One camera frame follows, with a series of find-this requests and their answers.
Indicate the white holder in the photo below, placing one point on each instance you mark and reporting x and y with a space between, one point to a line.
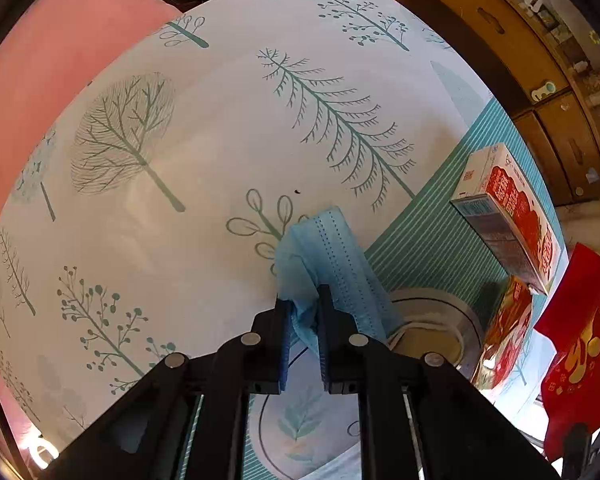
532 2

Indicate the white red carton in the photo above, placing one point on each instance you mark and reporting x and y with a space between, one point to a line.
520 210

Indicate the red snack packet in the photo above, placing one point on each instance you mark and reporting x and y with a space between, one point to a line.
505 330

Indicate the tree printed tablecloth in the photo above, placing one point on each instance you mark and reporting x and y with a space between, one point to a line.
205 160

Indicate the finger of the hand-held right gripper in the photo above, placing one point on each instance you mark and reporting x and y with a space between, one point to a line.
577 452

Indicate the blue face mask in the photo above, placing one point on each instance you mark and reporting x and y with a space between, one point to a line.
330 250

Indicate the white drawer safety lock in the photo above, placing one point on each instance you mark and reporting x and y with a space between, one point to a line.
542 92

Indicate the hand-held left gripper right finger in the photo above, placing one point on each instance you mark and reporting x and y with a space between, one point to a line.
324 347

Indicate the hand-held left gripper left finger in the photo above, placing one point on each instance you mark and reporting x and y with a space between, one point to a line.
282 350

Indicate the pink bed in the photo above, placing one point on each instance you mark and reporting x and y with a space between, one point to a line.
40 60

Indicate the red paper bag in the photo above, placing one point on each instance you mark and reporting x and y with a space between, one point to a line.
585 340

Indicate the wooden desk with drawers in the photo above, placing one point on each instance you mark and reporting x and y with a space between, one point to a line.
480 10

